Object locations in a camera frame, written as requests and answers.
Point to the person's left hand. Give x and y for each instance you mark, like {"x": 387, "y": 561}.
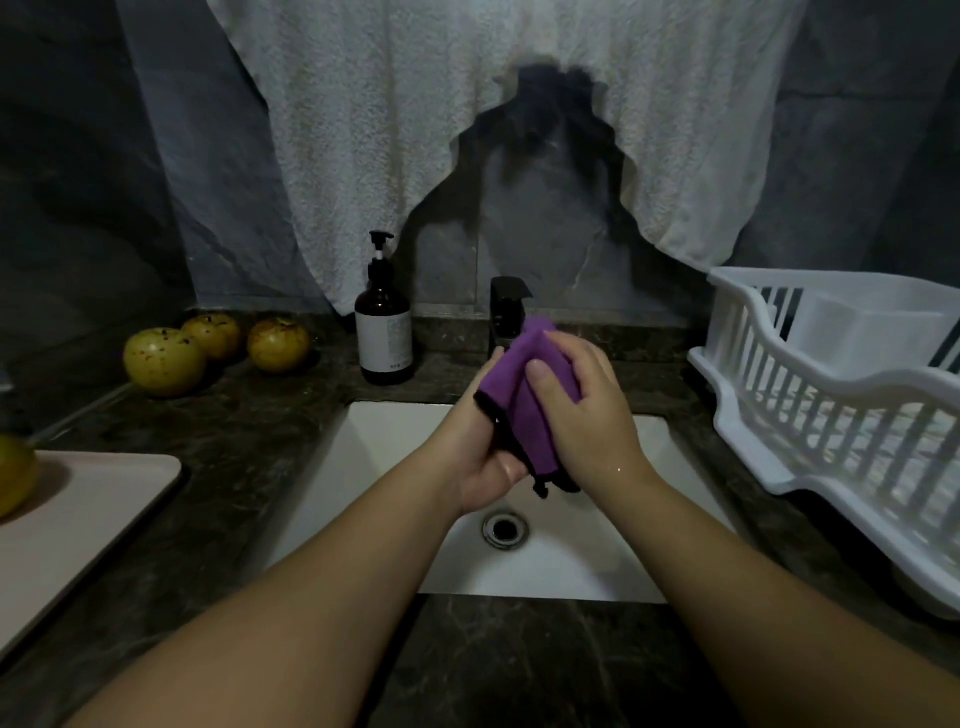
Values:
{"x": 473, "y": 458}

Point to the person's right hand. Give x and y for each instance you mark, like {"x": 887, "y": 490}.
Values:
{"x": 593, "y": 420}

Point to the purple cloth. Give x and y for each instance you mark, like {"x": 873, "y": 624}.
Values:
{"x": 518, "y": 390}

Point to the black faucet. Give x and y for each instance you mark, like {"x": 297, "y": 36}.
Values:
{"x": 507, "y": 308}

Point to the dark soap pump bottle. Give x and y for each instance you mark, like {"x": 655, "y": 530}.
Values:
{"x": 384, "y": 330}

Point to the group of yellow apples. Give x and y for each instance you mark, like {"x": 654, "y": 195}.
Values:
{"x": 165, "y": 362}

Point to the beige plastic tray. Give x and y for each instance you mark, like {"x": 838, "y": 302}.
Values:
{"x": 75, "y": 540}

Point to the spotted yellow apple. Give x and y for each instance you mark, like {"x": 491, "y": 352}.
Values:
{"x": 15, "y": 477}

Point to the person's right forearm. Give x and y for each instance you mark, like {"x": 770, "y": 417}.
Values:
{"x": 765, "y": 615}

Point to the person's left forearm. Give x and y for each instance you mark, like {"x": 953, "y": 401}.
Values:
{"x": 240, "y": 630}

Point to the metal sink drain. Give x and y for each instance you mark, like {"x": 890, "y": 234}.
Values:
{"x": 504, "y": 528}

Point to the white sink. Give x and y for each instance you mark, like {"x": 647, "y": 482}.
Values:
{"x": 345, "y": 480}

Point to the white plastic basket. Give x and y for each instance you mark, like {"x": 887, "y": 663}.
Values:
{"x": 840, "y": 420}

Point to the white hanging towel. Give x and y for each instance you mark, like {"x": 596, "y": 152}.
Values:
{"x": 345, "y": 135}

